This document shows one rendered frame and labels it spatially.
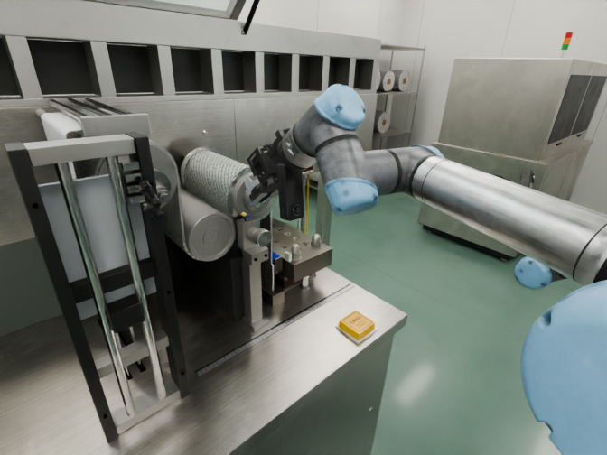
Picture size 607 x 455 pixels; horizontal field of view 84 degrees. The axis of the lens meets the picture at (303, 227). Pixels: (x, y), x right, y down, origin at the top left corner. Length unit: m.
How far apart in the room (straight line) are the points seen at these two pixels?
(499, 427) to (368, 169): 1.75
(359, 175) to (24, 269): 0.86
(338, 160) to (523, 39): 4.77
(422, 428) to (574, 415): 1.67
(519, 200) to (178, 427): 0.70
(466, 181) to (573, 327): 0.28
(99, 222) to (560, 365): 0.57
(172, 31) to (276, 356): 0.87
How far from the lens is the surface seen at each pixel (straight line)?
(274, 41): 1.24
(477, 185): 0.50
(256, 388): 0.82
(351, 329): 0.93
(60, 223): 0.59
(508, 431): 2.12
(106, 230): 0.61
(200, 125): 1.10
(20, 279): 1.10
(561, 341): 0.29
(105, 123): 0.64
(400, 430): 1.92
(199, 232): 0.79
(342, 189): 0.50
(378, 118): 4.93
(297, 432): 0.96
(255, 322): 0.95
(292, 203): 0.66
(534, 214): 0.46
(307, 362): 0.87
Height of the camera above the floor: 1.54
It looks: 25 degrees down
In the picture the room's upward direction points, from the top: 2 degrees clockwise
